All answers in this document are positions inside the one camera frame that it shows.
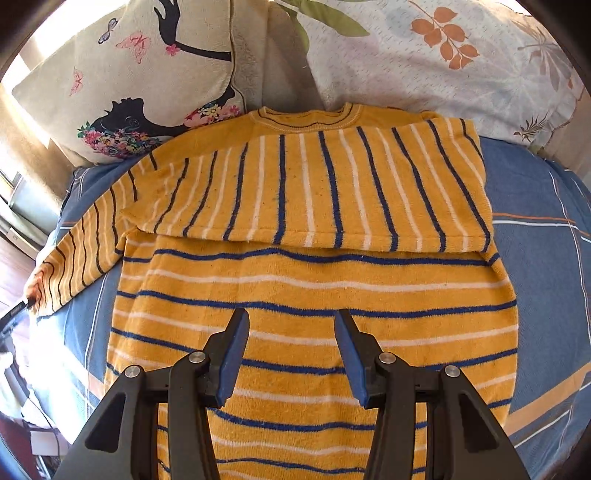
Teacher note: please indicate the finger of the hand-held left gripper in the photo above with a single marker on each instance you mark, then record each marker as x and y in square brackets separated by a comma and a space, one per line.
[13, 315]

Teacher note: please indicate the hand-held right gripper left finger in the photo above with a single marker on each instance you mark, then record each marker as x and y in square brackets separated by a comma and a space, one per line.
[233, 357]

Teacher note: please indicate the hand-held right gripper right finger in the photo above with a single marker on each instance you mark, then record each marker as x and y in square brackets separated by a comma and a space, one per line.
[354, 362]

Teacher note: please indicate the yellow striped sweater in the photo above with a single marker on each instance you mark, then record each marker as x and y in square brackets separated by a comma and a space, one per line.
[295, 230]

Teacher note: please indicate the blue plaid bed sheet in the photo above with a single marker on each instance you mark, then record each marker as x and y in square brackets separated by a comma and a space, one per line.
[540, 258]

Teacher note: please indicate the beige silhouette print cushion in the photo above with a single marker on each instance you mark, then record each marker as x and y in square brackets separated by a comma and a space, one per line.
[134, 74]

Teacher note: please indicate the white leaf print pillow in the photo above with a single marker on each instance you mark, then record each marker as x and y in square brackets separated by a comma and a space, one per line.
[443, 60]

